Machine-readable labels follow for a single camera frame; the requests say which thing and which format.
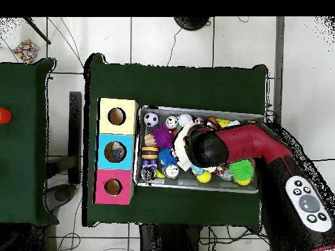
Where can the cream yellow waffle cloth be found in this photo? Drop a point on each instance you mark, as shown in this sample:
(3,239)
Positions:
(181,146)

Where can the clear blue packet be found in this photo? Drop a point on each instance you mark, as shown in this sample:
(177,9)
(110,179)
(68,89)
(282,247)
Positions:
(115,155)

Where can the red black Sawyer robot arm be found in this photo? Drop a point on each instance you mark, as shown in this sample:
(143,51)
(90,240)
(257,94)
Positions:
(251,141)

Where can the shallow clear mesh bin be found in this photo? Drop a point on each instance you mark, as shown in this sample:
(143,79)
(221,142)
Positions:
(137,180)

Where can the wooden box with three holes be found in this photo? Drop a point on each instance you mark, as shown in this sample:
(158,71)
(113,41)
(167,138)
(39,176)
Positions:
(102,178)

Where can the purple spiky ball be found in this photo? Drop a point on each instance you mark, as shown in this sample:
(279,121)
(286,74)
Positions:
(162,136)

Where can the blue spiky ball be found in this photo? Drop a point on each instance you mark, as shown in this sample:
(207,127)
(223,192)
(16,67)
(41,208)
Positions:
(167,156)

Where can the brown wooden yo-yo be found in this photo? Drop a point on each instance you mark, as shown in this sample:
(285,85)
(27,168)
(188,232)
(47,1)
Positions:
(149,153)

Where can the small soccer ball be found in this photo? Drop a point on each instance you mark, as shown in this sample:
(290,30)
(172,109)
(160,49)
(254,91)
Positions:
(151,119)

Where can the small baseball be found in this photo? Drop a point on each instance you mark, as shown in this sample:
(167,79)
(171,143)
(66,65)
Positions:
(185,119)

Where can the brown rubber ball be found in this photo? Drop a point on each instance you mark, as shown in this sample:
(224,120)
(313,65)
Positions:
(212,123)

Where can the yellow ball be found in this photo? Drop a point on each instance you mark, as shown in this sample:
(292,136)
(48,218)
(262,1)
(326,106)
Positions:
(204,177)

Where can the dark green table cloth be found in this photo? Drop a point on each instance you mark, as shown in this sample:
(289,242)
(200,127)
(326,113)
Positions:
(178,83)

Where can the green spiky rubber ball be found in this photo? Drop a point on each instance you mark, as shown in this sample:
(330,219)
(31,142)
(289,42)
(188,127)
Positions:
(242,170)

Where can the black upright panel stand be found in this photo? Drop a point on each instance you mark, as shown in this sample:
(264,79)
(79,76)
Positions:
(75,136)

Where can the black round floor base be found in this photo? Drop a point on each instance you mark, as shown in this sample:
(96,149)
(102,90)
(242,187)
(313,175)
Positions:
(191,22)

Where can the dark green side table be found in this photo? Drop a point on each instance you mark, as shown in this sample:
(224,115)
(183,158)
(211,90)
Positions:
(26,157)

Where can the red round disc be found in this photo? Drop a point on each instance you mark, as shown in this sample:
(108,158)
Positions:
(4,116)

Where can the multicoloured speckled toy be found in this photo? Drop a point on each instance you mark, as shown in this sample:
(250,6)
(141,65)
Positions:
(25,50)

